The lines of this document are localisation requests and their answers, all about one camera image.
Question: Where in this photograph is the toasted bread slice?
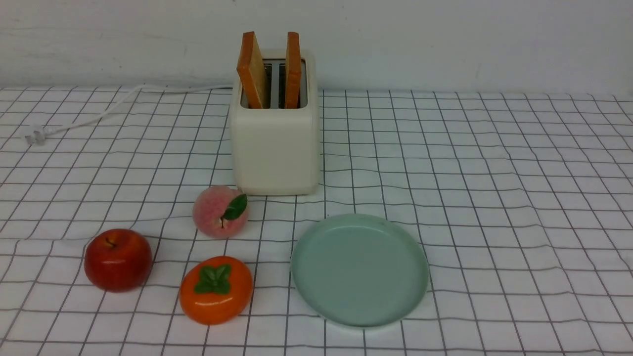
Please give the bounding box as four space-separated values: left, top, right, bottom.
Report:
236 31 271 109
284 32 302 109

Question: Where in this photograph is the cream white toaster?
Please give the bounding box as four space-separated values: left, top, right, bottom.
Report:
228 49 322 196

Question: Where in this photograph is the pink peach with leaf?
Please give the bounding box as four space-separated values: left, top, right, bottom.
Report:
192 185 249 238

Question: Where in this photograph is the light green round plate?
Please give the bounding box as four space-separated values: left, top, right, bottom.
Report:
291 214 430 329

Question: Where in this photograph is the orange persimmon with green calyx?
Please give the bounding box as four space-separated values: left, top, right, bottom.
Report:
179 256 254 326

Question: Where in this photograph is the red apple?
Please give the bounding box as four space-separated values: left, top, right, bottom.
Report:
84 228 152 293

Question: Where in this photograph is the white power cord with plug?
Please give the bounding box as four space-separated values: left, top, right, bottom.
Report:
25 84 233 145

